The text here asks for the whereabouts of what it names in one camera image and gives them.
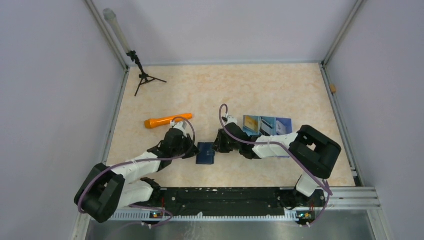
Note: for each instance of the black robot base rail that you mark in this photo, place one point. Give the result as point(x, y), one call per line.
point(234, 201)

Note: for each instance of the light blue drawer organizer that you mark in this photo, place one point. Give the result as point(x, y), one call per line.
point(268, 150)

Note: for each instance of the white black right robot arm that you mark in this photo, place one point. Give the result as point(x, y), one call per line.
point(313, 151)

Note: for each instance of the dark blue leather card holder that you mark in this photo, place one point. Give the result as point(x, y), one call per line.
point(206, 154)

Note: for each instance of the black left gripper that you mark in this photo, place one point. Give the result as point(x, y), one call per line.
point(187, 140)

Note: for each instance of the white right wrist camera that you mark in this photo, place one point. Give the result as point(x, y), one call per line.
point(229, 119)

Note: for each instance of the small tan block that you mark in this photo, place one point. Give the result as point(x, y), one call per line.
point(332, 88)

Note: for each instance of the grey tube on tripod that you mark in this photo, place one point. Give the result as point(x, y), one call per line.
point(111, 18)

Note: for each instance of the black mini tripod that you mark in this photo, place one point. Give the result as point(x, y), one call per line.
point(144, 77)

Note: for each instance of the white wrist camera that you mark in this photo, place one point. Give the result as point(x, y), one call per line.
point(229, 119)
point(180, 125)

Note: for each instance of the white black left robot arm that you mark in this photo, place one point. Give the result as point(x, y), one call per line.
point(109, 188)

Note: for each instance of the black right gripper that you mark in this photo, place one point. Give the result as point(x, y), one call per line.
point(217, 146)

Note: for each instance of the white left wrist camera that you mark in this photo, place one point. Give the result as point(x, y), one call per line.
point(180, 125)

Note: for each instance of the orange flashlight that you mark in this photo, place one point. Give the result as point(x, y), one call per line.
point(158, 122)

